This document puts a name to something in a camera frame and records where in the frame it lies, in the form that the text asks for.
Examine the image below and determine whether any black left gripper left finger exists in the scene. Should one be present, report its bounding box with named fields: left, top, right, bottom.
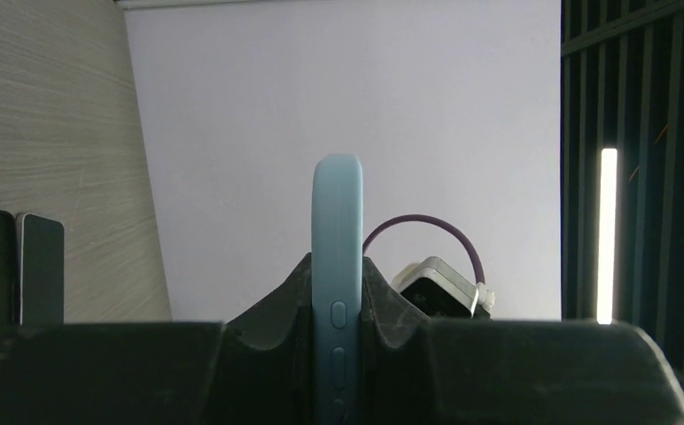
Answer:
left=0, top=257, right=313, bottom=424

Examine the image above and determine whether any bright ceiling light strip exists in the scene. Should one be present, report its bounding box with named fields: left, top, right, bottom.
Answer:
left=595, top=148, right=618, bottom=325

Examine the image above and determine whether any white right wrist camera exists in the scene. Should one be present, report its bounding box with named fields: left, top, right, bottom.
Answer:
left=391, top=256, right=495, bottom=320

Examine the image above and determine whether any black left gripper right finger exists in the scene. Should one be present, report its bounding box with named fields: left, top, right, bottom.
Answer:
left=361, top=259, right=684, bottom=424

